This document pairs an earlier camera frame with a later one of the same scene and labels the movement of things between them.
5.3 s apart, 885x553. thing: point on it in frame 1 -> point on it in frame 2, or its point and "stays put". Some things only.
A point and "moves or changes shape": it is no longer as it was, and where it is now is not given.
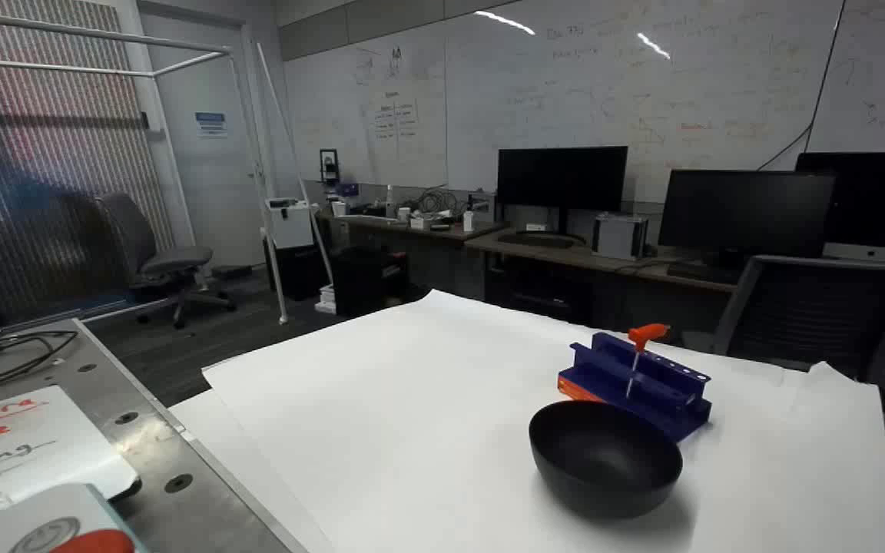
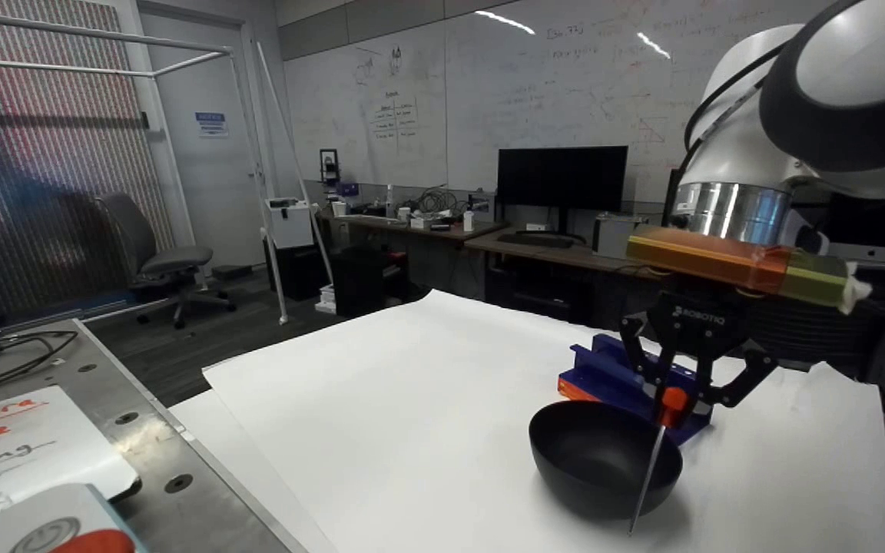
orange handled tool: (640, 337) moves or changes shape
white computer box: (617, 234) stays put
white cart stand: (295, 224) stays put
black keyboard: (542, 240) stays put
